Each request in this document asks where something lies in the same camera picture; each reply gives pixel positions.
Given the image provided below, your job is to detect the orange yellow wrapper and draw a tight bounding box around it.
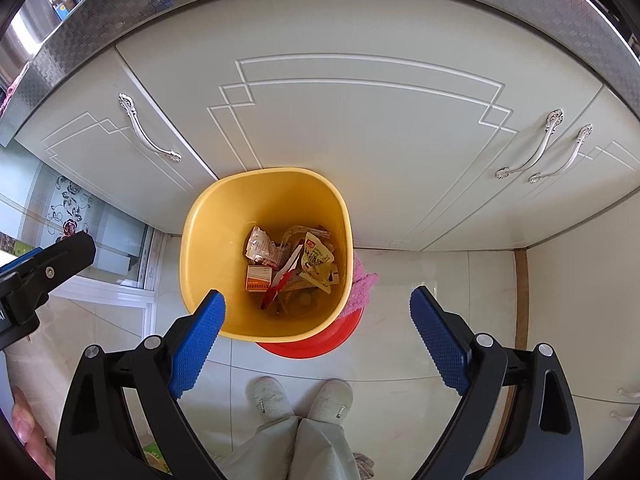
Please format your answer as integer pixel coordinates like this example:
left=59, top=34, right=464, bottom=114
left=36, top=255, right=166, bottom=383
left=279, top=226, right=331, bottom=255

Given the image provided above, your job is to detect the yellow plastic trash bin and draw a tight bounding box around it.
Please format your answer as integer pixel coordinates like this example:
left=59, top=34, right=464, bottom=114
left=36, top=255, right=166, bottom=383
left=179, top=168, right=354, bottom=342

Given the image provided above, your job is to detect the right white shoe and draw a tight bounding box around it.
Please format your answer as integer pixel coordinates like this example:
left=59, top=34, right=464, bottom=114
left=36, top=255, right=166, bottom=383
left=307, top=379, right=354, bottom=426

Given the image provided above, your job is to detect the silver cabinet handle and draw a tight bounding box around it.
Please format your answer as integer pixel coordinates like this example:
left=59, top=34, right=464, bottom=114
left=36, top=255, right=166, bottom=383
left=118, top=92, right=184, bottom=164
left=494, top=108, right=565, bottom=180

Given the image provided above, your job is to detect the crumpled foil wrapper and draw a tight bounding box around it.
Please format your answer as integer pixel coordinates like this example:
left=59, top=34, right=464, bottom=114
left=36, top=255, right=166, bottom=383
left=245, top=226, right=282, bottom=269

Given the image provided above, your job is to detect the yellow snack packet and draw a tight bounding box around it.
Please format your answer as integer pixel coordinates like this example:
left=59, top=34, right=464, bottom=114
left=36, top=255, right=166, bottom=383
left=300, top=232, right=334, bottom=294

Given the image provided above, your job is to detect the red plastic basin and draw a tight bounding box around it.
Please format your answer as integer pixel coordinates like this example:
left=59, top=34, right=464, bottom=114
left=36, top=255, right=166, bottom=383
left=258, top=306, right=364, bottom=360

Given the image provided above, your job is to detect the orange white medicine box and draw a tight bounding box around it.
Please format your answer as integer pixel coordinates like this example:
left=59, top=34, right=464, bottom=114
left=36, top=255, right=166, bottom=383
left=245, top=264, right=273, bottom=292

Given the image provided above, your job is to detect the red white wrapper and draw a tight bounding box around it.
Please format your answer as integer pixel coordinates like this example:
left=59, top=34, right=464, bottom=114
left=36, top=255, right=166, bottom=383
left=260, top=243, right=303, bottom=310

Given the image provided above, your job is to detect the silver cabinet handle left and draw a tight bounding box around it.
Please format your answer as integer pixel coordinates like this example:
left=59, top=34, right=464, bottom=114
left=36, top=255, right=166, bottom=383
left=118, top=92, right=184, bottom=164

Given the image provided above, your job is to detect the silver cabinet handle right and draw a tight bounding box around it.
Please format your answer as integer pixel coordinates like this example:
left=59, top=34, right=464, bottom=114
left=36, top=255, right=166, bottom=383
left=494, top=108, right=565, bottom=180

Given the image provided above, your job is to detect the pink cloth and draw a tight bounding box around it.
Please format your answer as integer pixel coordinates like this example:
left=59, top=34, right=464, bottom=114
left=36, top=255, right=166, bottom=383
left=343, top=254, right=378, bottom=315

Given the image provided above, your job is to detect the person's left hand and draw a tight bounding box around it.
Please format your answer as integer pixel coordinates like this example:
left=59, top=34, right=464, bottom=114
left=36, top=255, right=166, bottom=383
left=12, top=387, right=55, bottom=479

